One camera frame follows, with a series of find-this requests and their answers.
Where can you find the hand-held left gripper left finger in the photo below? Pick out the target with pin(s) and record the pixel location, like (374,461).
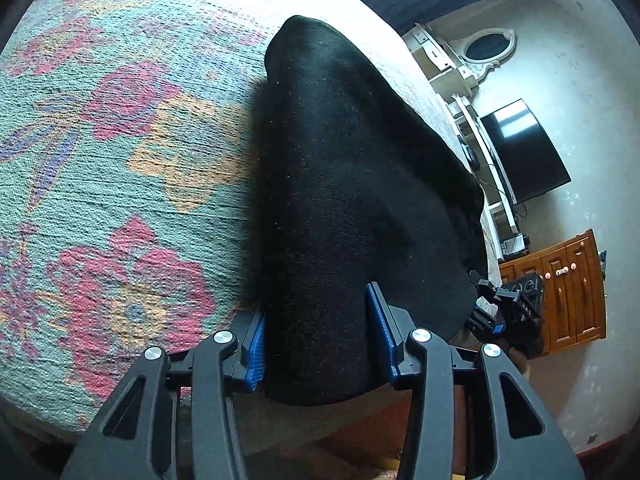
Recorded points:
(255,355)

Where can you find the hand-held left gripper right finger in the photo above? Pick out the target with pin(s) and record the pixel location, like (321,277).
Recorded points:
(380,330)

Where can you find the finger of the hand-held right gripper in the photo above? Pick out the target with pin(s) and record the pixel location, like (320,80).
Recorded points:
(484,287)
(487,322)

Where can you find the black studded pants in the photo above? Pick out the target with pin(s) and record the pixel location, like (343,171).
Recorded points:
(340,210)

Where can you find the person's right hand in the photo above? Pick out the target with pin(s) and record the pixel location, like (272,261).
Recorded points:
(520,362)

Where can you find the brown wooden cabinet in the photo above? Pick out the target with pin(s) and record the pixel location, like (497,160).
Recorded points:
(565,300)

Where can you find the small grey electronic box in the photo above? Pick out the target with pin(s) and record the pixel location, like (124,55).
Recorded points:
(513,245)

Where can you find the white television stand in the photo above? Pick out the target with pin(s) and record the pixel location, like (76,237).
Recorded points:
(492,185)

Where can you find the black flat television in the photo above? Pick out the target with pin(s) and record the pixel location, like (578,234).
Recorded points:
(525,152)

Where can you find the floral woven bedspread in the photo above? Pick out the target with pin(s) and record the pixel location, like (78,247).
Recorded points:
(125,160)

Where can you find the white vanity table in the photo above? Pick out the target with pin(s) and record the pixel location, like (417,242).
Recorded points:
(435,57)

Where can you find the white oval vanity mirror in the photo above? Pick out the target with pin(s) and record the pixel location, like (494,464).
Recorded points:
(487,47)

